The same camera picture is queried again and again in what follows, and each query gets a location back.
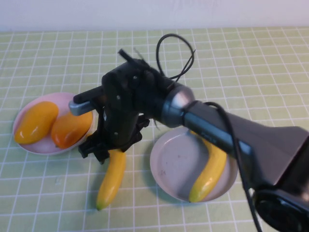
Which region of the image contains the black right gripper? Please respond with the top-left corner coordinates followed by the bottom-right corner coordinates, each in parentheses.
top-left (78, 61), bottom-right (156, 165)

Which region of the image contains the yellow banana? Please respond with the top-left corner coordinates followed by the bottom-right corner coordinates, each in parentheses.
top-left (189, 130), bottom-right (228, 203)
top-left (96, 147), bottom-right (127, 211)

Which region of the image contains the orange mango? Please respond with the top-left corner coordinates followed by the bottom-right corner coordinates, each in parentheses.
top-left (51, 111), bottom-right (94, 149)

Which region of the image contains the yellow mango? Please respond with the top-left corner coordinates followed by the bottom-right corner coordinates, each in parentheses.
top-left (14, 101), bottom-right (59, 145)

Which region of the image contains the blue round plate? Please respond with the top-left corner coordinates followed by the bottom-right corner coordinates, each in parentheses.
top-left (149, 127), bottom-right (239, 203)

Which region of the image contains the pink round plate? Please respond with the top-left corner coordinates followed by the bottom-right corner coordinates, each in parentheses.
top-left (12, 92), bottom-right (95, 155)

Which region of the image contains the green checked tablecloth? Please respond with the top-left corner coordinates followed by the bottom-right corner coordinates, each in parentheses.
top-left (0, 27), bottom-right (309, 232)

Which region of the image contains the thin black looped cable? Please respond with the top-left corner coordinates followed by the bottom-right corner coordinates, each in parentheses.
top-left (156, 33), bottom-right (197, 83)

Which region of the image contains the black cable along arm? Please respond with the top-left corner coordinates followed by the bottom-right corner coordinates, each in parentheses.
top-left (185, 101), bottom-right (264, 232)

